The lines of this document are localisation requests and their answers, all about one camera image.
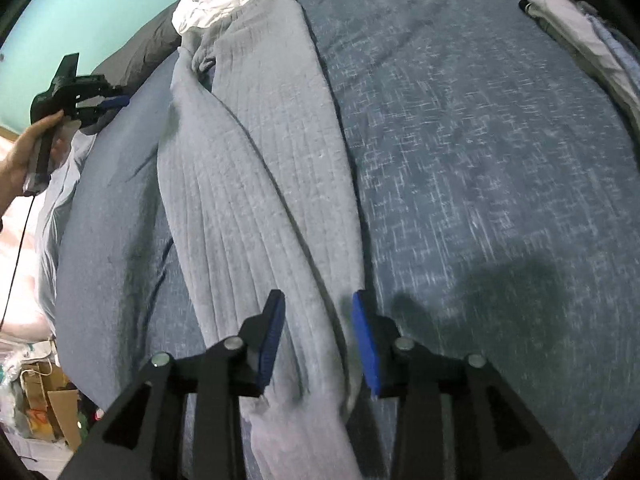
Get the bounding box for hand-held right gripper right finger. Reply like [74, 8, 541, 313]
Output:
[351, 289, 581, 480]

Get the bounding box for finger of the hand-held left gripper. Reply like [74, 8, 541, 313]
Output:
[97, 87, 130, 112]

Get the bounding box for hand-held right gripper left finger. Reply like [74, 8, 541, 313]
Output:
[62, 289, 287, 480]

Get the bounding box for grey fleece-lined pants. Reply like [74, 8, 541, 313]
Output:
[156, 0, 366, 480]

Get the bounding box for stack of folded clothes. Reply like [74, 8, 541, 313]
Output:
[537, 5, 640, 132]

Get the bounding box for person's left hand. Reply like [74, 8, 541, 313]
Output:
[0, 112, 70, 211]

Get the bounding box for light blue bed sheet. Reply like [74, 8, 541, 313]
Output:
[35, 130, 98, 341]

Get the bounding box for white printed shirt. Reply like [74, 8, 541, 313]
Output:
[171, 0, 304, 36]

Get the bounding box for pink cloth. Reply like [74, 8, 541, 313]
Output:
[0, 200, 53, 343]

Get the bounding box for blue flecked bed blanket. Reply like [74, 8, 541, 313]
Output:
[52, 0, 640, 480]

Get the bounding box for cardboard box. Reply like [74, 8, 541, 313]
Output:
[46, 387, 84, 453]

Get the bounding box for folded white garment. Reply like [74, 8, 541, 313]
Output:
[527, 0, 628, 93]

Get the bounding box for folded light blue striped shirt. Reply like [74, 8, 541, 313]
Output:
[585, 10, 640, 92]

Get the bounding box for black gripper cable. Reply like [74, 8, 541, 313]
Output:
[0, 192, 36, 332]

